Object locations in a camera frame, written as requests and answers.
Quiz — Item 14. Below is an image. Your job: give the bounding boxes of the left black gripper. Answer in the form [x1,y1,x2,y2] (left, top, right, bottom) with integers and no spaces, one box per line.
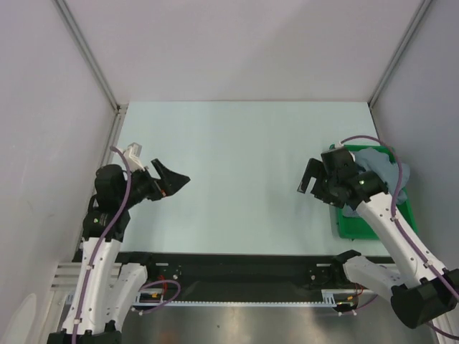
[119,158,189,207]

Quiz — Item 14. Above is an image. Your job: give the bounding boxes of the grey-blue t shirt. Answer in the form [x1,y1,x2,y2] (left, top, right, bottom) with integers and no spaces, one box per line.
[354,148,411,205]

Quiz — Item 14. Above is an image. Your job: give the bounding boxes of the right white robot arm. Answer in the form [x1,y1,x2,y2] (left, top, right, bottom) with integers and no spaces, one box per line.
[298,148,458,329]

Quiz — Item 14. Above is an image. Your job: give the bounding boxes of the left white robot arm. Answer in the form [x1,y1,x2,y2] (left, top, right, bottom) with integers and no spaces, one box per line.
[47,159,190,343]

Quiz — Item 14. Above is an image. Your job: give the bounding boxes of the green plastic tray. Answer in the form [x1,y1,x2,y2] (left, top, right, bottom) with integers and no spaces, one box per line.
[336,145,417,240]

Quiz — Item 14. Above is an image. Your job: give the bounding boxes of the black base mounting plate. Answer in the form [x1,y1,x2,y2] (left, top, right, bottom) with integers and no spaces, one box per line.
[115,252,355,289]

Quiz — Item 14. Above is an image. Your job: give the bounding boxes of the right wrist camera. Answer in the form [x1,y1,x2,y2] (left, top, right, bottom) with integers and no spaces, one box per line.
[321,147,355,175]

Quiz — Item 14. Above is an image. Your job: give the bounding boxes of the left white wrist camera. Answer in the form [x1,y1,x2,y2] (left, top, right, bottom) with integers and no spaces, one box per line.
[123,143,145,173]

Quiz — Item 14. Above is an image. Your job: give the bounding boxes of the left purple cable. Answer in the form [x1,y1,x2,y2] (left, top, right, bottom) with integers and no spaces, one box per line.
[70,145,182,344]

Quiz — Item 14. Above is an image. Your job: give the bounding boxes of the purple cable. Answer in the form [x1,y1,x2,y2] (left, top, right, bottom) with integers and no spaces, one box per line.
[70,145,182,344]
[335,135,459,340]

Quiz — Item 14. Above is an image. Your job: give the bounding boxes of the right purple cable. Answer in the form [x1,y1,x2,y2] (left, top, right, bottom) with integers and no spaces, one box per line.
[335,135,459,340]

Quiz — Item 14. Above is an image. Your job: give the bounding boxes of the white slotted cable duct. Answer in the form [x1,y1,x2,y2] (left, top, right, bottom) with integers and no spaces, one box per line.
[132,292,351,312]

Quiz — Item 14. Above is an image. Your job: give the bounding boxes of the aluminium frame rail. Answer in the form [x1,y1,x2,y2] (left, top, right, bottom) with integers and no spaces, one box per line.
[49,259,123,290]

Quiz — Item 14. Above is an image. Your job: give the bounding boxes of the left aluminium corner post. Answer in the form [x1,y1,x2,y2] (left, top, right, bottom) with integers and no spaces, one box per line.
[52,0,121,112]

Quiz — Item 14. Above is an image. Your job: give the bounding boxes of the aluminium corner post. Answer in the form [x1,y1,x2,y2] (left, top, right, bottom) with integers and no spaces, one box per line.
[367,0,435,111]
[52,0,121,112]

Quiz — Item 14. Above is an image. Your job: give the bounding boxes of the right aluminium corner post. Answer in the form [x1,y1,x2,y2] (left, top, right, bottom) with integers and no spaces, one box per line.
[367,0,435,111]

